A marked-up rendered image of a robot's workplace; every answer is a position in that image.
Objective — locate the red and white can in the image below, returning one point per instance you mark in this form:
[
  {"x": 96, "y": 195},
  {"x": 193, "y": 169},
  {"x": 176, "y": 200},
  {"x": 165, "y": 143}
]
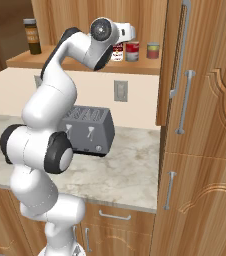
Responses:
[
  {"x": 118, "y": 53},
  {"x": 132, "y": 51}
]

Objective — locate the green and red can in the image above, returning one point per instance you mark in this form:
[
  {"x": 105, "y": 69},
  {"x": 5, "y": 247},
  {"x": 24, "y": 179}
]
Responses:
[{"x": 153, "y": 50}]

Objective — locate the wooden cupboard door with arch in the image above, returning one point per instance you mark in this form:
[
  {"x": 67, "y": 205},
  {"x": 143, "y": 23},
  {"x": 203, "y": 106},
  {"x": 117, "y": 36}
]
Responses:
[{"x": 205, "y": 206}]

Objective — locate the tall wooden cupboard door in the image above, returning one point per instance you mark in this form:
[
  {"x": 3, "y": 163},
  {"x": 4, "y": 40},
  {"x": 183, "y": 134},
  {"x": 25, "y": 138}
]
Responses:
[{"x": 211, "y": 100}]

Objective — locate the wooden wall cabinet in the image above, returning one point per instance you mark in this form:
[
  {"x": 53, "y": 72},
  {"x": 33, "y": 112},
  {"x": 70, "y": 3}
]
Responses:
[{"x": 68, "y": 13}]

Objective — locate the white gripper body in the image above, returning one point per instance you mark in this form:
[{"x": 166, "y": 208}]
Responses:
[{"x": 131, "y": 32}]

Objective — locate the wooden base cupboard door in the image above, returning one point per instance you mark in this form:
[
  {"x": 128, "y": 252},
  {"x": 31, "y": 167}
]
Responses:
[
  {"x": 118, "y": 245},
  {"x": 5, "y": 226}
]

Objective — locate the grey toaster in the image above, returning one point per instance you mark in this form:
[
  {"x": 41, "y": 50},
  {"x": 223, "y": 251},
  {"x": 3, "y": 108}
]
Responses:
[{"x": 95, "y": 130}]

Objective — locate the wooden drawer front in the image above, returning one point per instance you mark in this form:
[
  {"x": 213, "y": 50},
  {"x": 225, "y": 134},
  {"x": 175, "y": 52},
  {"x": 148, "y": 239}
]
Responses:
[{"x": 131, "y": 225}]

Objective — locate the dark jar with orange label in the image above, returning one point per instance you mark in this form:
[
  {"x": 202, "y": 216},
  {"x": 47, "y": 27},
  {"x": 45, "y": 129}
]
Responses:
[{"x": 33, "y": 36}]

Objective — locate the grey wall socket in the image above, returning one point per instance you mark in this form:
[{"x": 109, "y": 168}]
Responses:
[
  {"x": 37, "y": 81},
  {"x": 121, "y": 90}
]

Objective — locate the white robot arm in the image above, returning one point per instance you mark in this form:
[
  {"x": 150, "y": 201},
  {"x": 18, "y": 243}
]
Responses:
[{"x": 48, "y": 100}]

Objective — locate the open wooden cabinet door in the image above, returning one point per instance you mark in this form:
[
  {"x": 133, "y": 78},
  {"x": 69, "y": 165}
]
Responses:
[{"x": 171, "y": 50}]

